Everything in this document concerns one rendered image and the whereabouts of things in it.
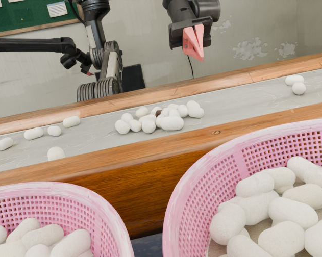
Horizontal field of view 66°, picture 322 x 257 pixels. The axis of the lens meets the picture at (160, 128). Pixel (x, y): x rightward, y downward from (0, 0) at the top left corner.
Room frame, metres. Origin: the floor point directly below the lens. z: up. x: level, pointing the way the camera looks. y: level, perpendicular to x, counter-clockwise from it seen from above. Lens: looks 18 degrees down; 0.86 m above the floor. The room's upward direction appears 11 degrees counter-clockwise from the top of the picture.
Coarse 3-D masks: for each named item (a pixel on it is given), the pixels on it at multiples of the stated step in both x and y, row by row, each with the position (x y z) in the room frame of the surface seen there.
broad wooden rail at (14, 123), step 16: (272, 64) 0.68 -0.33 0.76; (288, 64) 0.63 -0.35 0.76; (304, 64) 0.62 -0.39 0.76; (320, 64) 0.62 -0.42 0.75; (192, 80) 0.67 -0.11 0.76; (208, 80) 0.62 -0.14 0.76; (224, 80) 0.61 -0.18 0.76; (240, 80) 0.61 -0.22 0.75; (256, 80) 0.60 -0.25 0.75; (112, 96) 0.65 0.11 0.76; (128, 96) 0.61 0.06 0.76; (144, 96) 0.60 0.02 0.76; (160, 96) 0.59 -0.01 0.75; (176, 96) 0.59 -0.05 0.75; (32, 112) 0.65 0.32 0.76; (48, 112) 0.60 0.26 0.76; (64, 112) 0.59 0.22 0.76; (80, 112) 0.58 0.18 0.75; (96, 112) 0.58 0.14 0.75; (0, 128) 0.57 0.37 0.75; (16, 128) 0.57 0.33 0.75
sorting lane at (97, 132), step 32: (192, 96) 0.58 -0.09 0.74; (224, 96) 0.52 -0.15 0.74; (256, 96) 0.47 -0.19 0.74; (288, 96) 0.43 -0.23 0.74; (320, 96) 0.39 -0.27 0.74; (64, 128) 0.51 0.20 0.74; (96, 128) 0.46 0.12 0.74; (160, 128) 0.38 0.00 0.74; (192, 128) 0.35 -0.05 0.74; (0, 160) 0.38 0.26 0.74; (32, 160) 0.35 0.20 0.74
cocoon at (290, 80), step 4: (288, 76) 0.50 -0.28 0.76; (292, 76) 0.49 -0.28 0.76; (296, 76) 0.49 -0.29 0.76; (300, 76) 0.48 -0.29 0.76; (288, 80) 0.50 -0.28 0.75; (292, 80) 0.49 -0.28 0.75; (296, 80) 0.48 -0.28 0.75; (300, 80) 0.48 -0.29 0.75; (288, 84) 0.50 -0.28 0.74; (292, 84) 0.49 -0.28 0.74
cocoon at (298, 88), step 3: (294, 84) 0.44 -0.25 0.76; (297, 84) 0.42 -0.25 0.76; (300, 84) 0.42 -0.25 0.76; (303, 84) 0.42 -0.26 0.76; (294, 87) 0.42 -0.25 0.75; (297, 87) 0.42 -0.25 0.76; (300, 87) 0.42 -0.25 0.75; (303, 87) 0.42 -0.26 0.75; (294, 90) 0.42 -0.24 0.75; (297, 90) 0.42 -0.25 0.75; (300, 90) 0.42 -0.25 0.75; (303, 90) 0.42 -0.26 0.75; (297, 93) 0.42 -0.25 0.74; (300, 93) 0.42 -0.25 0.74
